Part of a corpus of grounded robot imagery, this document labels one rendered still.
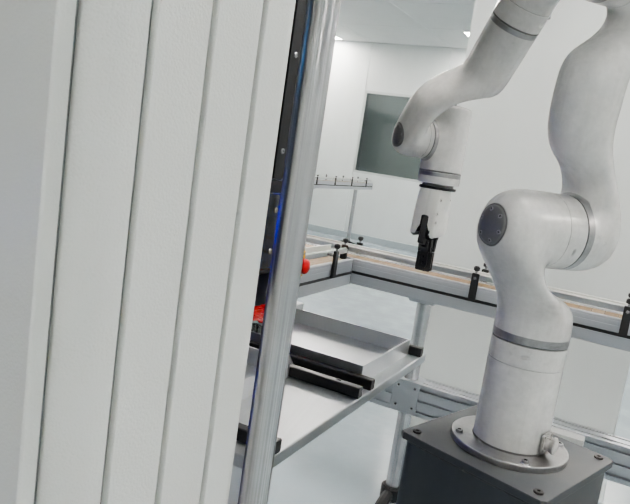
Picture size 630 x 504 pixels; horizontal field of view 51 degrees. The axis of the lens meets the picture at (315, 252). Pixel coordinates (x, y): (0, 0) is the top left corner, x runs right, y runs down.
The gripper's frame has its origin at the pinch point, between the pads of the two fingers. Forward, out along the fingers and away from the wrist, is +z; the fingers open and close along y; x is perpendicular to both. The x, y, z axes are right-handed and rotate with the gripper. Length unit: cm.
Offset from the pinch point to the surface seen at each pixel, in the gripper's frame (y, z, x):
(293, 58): -3, -39, -40
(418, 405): -85, 63, -18
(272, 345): 87, -4, 15
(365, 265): -83, 18, -46
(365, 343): -4.8, 22.1, -11.7
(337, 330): -5.8, 21.2, -19.4
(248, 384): 41.7, 20.0, -13.3
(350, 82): -797, -124, -400
